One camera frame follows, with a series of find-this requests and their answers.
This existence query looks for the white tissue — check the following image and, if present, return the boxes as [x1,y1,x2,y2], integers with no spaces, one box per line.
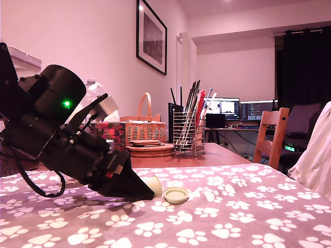
[103,110,120,123]

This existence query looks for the wooden chair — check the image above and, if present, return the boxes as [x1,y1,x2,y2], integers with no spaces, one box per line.
[252,107,290,171]

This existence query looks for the white curtain rod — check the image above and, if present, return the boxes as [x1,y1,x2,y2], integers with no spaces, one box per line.
[272,28,324,37]

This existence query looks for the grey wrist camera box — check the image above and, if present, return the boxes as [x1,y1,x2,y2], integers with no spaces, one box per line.
[67,92,120,130]

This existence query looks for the black router with antennas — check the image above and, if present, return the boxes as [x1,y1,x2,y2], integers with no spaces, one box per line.
[168,87,187,144]

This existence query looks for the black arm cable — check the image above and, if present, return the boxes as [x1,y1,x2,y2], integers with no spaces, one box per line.
[17,154,66,198]

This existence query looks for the metal wire utensil rack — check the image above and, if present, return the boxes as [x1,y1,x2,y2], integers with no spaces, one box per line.
[172,108,205,158]

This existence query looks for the long black utensil stick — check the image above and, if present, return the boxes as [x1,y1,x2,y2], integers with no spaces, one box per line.
[178,82,195,147]
[181,80,202,150]

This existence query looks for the white blanket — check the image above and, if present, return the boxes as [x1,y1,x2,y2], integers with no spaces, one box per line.
[287,101,331,201]

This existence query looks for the pale green capsule lid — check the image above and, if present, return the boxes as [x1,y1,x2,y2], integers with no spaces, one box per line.
[163,186,190,205]

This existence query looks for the red spatula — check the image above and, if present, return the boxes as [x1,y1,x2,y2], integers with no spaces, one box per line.
[194,89,207,129]

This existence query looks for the brown dry pet food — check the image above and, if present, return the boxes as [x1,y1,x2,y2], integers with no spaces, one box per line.
[0,157,39,177]

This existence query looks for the small black screen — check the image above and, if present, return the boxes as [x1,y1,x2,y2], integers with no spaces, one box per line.
[205,114,226,129]

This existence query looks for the dark curtain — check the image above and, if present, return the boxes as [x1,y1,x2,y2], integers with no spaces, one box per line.
[275,27,331,114]

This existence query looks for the wicker basket with handle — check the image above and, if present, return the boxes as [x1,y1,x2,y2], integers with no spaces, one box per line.
[119,92,167,148]

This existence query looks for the computer monitor bright screen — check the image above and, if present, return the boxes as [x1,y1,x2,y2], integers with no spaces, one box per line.
[203,97,240,121]

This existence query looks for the paw-print fleece cloth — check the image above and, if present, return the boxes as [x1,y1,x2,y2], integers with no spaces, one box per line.
[0,163,331,248]

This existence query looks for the black framed picture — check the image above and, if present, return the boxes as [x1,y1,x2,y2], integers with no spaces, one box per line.
[136,0,168,76]

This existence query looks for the wooden desk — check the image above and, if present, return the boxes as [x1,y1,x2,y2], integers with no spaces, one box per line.
[204,126,275,156]

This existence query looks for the blue-tipped white utensil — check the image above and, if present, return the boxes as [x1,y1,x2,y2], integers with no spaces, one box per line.
[204,87,214,110]

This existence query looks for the red floral tissue box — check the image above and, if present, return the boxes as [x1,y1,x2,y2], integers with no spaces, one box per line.
[94,121,127,156]

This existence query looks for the large clear water bottle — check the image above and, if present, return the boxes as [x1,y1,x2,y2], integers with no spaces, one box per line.
[84,78,108,109]

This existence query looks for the computer monitor dark screen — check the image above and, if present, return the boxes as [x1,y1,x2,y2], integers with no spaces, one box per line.
[240,100,279,122]

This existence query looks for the dark office chair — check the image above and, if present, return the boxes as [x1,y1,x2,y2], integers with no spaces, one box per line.
[281,102,323,166]

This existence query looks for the white utensil handle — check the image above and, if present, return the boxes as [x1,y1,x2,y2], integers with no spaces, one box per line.
[203,92,217,117]

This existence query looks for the pale green coffee capsule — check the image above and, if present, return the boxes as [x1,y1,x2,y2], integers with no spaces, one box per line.
[143,175,163,195]

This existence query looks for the clear container with white lid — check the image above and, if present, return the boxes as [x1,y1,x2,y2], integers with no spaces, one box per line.
[0,45,42,178]

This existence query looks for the square cork coaster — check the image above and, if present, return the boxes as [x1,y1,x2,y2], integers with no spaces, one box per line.
[129,139,167,147]

